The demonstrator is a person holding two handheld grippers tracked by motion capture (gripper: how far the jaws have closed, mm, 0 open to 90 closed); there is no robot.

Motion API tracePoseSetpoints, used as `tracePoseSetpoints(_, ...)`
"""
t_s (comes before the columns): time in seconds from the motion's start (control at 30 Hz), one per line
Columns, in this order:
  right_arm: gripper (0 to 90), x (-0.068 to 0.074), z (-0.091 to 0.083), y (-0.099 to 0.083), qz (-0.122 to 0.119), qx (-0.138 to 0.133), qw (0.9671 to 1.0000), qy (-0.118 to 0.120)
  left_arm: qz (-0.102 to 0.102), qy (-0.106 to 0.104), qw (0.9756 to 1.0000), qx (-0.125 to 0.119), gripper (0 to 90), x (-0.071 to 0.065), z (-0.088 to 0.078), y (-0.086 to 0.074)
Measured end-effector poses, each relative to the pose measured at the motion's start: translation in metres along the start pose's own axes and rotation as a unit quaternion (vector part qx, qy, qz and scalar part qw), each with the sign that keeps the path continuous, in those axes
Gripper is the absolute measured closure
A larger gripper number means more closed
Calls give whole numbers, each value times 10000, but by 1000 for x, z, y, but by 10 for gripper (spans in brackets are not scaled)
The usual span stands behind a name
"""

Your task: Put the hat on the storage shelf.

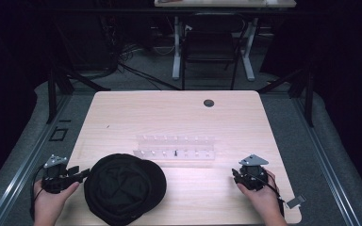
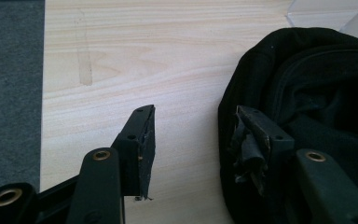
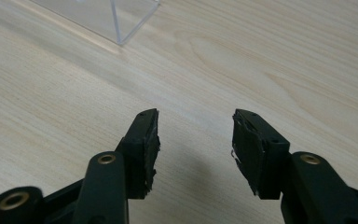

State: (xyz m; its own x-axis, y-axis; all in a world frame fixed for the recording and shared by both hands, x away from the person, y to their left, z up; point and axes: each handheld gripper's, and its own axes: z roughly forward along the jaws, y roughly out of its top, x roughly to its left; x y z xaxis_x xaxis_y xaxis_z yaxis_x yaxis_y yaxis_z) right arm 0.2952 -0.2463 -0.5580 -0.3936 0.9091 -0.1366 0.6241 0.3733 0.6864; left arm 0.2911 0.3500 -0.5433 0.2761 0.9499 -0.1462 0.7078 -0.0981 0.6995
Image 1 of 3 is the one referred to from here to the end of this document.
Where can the black cap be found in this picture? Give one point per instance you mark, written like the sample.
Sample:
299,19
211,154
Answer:
124,188

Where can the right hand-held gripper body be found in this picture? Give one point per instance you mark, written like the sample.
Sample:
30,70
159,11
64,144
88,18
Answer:
253,175

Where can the person's left hand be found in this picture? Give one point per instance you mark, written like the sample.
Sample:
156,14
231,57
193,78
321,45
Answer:
48,204

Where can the clear acrylic rack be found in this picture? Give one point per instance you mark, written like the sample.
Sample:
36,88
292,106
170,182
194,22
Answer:
175,147

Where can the person's right hand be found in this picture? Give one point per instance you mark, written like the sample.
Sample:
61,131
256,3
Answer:
262,201

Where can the aluminium floor rail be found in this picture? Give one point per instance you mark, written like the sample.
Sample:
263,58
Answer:
326,160
28,160

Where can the white-legged desk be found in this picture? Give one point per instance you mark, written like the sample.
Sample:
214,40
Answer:
223,3

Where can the black chair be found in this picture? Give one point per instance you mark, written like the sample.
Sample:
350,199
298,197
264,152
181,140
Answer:
210,47

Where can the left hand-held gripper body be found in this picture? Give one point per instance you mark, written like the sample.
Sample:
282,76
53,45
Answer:
56,179

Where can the grey table grommet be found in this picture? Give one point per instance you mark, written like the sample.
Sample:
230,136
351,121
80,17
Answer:
208,103

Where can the black metal stand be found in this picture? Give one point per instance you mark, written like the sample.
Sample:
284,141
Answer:
56,84
304,88

